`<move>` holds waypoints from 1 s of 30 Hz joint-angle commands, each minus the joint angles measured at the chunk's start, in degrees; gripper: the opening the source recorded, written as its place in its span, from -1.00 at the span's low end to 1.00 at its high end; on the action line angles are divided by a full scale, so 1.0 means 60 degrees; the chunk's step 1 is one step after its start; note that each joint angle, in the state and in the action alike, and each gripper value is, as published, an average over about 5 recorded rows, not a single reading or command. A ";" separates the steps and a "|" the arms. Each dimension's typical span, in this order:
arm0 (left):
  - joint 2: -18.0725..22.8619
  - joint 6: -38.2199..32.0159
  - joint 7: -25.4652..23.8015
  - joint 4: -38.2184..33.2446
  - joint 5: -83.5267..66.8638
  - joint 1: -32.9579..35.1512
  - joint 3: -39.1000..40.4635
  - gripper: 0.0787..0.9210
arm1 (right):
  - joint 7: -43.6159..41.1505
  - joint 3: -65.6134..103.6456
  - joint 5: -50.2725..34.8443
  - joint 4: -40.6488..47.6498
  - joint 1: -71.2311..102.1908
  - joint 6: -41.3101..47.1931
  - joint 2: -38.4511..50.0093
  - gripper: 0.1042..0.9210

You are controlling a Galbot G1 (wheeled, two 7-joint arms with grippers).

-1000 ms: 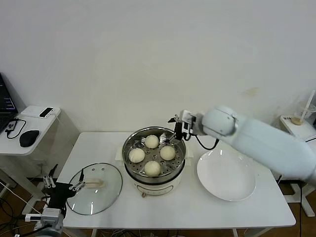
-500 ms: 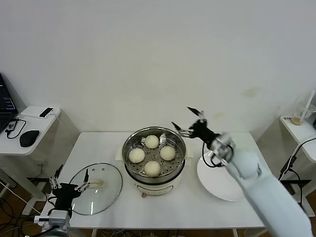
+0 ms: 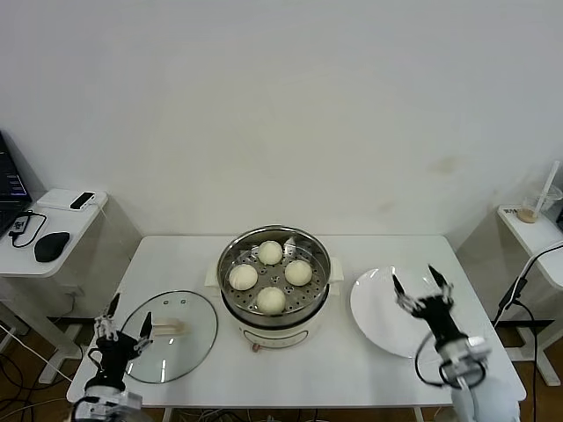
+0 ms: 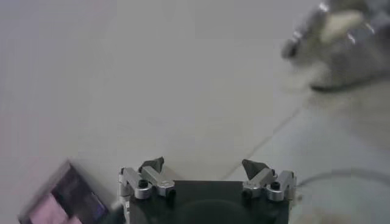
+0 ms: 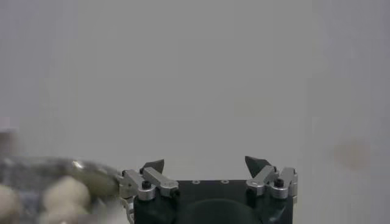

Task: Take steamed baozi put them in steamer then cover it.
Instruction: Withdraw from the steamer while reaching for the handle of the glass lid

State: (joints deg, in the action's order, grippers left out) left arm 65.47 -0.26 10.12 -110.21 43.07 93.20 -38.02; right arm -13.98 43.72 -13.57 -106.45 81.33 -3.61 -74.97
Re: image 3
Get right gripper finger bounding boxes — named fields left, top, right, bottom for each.
left=391, top=272, right=420, bottom=315
left=428, top=262, right=455, bottom=306

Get cream electric cooker base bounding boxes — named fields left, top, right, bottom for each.
left=205, top=258, right=347, bottom=353

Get black floor cables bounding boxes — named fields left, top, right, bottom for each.
left=0, top=351, right=49, bottom=422

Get black computer mouse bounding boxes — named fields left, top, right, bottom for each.
left=34, top=230, right=71, bottom=263

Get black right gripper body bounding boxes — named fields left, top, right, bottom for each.
left=412, top=295, right=462, bottom=344

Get cable bundle under table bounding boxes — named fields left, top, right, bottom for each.
left=175, top=407, right=247, bottom=422

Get stainless steel steamer basket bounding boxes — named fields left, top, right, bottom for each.
left=218, top=224, right=333, bottom=324

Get clear plastic cup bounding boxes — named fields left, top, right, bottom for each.
left=517, top=184, right=562, bottom=224

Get flat white box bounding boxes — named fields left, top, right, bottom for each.
left=35, top=187, right=109, bottom=211

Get black adapter with cable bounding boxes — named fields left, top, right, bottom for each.
left=9, top=209, right=48, bottom=247

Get black power cable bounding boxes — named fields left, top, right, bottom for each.
left=492, top=241, right=563, bottom=422

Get black laptop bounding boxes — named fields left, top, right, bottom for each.
left=0, top=127, right=34, bottom=238

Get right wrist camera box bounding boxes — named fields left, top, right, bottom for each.
left=464, top=336, right=493, bottom=360

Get white floor cable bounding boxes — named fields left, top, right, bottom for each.
left=0, top=323, right=78, bottom=383

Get white steamed baozi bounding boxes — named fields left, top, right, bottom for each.
left=284, top=258, right=314, bottom=287
left=257, top=240, right=284, bottom=266
left=228, top=263, right=259, bottom=291
left=256, top=286, right=287, bottom=315

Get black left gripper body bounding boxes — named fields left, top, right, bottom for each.
left=93, top=332, right=138, bottom=391

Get white drinking straw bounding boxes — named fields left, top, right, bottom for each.
left=541, top=161, right=562, bottom=207

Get white round plate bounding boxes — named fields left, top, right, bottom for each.
left=350, top=265, right=458, bottom=360

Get glass lid with cream handle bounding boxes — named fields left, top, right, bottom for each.
left=118, top=288, right=220, bottom=383

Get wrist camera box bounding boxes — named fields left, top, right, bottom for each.
left=464, top=336, right=493, bottom=360
left=118, top=392, right=145, bottom=412

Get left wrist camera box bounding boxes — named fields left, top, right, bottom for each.
left=118, top=392, right=145, bottom=412

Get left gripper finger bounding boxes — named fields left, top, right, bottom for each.
left=94, top=291, right=123, bottom=343
left=133, top=311, right=156, bottom=353

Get small black and white device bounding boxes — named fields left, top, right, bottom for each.
left=69, top=191, right=98, bottom=211

